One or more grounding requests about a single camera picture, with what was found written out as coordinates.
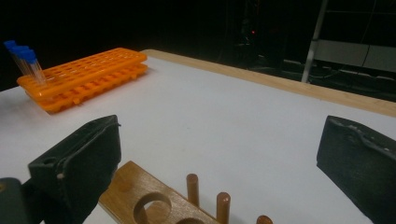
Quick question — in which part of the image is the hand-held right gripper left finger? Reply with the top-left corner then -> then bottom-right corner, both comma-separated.
27,114 -> 122,224

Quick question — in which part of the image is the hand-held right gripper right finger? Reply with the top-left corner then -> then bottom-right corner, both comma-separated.
316,115 -> 396,224

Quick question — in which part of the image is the wooden test tube rack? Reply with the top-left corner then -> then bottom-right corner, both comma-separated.
97,161 -> 275,224

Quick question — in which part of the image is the orange plastic test tube rack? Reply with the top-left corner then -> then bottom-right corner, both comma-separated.
17,47 -> 149,115

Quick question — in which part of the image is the blue capped glass test tube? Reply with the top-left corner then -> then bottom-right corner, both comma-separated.
21,49 -> 48,87
3,39 -> 24,74
11,45 -> 35,80

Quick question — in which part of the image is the white metal stand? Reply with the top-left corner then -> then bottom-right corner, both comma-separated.
300,0 -> 396,83

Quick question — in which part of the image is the white table sheet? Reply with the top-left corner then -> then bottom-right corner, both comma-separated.
0,57 -> 396,224

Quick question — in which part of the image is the dark equipment with red light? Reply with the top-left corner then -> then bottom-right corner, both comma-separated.
236,0 -> 265,63

